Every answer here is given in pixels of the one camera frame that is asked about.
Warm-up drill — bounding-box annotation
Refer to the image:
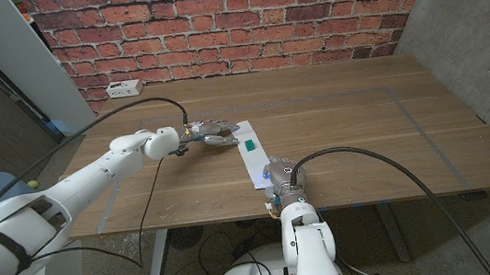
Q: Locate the clear plastic wrap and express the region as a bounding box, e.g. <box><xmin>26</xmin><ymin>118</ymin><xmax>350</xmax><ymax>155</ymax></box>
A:
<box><xmin>103</xmin><ymin>231</ymin><xmax>149</xmax><ymax>263</ymax></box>

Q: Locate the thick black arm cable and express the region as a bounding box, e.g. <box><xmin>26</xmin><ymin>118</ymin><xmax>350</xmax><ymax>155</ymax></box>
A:
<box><xmin>287</xmin><ymin>130</ymin><xmax>490</xmax><ymax>275</ymax></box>
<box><xmin>0</xmin><ymin>93</ymin><xmax>197</xmax><ymax>211</ymax></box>

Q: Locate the grey table leg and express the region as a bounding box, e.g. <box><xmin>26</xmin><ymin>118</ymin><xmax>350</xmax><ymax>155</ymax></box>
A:
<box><xmin>375</xmin><ymin>200</ymin><xmax>413</xmax><ymax>265</ymax></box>

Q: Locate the white table leg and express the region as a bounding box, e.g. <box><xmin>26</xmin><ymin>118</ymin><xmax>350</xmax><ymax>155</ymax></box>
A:
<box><xmin>142</xmin><ymin>229</ymin><xmax>174</xmax><ymax>275</ymax></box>

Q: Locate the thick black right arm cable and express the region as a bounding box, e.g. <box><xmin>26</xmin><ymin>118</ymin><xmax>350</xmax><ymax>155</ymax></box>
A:
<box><xmin>287</xmin><ymin>130</ymin><xmax>490</xmax><ymax>275</ymax></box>

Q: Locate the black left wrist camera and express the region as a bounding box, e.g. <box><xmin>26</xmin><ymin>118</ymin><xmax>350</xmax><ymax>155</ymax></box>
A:
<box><xmin>166</xmin><ymin>143</ymin><xmax>191</xmax><ymax>159</ymax></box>

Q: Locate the red brick print backdrop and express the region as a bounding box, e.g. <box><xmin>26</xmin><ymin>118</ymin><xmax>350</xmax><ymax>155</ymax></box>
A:
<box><xmin>20</xmin><ymin>0</ymin><xmax>450</xmax><ymax>120</ymax></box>

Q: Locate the white power strip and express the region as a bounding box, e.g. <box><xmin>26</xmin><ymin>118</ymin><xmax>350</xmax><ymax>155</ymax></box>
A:
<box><xmin>104</xmin><ymin>78</ymin><xmax>145</xmax><ymax>100</ymax></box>

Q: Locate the black round floor fan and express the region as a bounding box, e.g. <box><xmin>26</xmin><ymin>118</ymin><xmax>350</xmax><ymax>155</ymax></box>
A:
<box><xmin>165</xmin><ymin>224</ymin><xmax>207</xmax><ymax>252</ymax></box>

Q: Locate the black velcro strap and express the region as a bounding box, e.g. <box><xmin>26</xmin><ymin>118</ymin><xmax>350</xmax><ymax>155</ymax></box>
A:
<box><xmin>0</xmin><ymin>224</ymin><xmax>35</xmax><ymax>275</ymax></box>

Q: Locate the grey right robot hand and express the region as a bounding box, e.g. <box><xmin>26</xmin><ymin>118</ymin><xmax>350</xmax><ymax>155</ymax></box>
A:
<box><xmin>259</xmin><ymin>152</ymin><xmax>310</xmax><ymax>210</ymax></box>

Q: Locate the white receipt paper strip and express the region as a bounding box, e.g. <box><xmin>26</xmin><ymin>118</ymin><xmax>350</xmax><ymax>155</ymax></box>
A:
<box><xmin>232</xmin><ymin>118</ymin><xmax>275</xmax><ymax>192</ymax></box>

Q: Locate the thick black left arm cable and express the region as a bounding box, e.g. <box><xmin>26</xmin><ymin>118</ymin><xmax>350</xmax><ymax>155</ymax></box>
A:
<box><xmin>0</xmin><ymin>93</ymin><xmax>197</xmax><ymax>211</ymax></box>

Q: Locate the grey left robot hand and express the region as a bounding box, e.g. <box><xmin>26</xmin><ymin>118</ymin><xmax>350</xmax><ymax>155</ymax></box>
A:
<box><xmin>176</xmin><ymin>115</ymin><xmax>242</xmax><ymax>154</ymax></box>

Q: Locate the white upright panel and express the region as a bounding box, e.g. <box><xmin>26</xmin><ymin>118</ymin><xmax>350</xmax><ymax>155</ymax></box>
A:
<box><xmin>0</xmin><ymin>0</ymin><xmax>97</xmax><ymax>144</ymax></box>

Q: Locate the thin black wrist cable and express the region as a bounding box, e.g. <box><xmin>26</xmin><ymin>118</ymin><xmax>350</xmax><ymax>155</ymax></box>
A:
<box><xmin>128</xmin><ymin>155</ymin><xmax>177</xmax><ymax>269</ymax></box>

